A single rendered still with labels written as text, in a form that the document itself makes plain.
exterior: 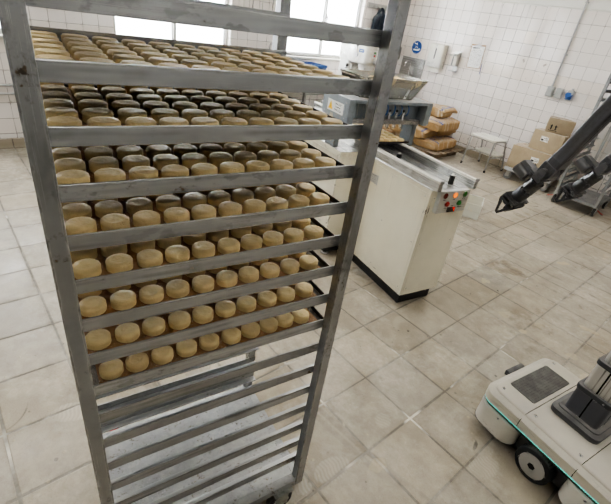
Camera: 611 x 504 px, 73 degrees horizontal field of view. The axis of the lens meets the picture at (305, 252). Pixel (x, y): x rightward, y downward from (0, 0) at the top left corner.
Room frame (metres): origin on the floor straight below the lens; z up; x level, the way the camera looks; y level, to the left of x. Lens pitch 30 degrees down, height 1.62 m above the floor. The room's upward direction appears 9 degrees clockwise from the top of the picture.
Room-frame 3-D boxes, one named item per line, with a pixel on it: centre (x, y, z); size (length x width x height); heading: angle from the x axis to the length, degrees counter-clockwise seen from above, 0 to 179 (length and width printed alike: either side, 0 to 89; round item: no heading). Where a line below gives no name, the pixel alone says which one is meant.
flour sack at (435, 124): (6.43, -1.67, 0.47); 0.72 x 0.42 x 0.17; 139
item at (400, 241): (2.65, -0.62, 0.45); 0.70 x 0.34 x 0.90; 32
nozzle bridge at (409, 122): (3.08, -0.35, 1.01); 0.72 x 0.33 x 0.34; 122
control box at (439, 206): (2.34, -0.82, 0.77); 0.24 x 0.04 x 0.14; 122
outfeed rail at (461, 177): (3.25, -0.41, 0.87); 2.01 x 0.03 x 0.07; 32
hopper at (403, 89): (3.08, -0.35, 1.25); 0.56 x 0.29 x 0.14; 122
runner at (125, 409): (0.75, 0.16, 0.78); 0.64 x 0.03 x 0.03; 125
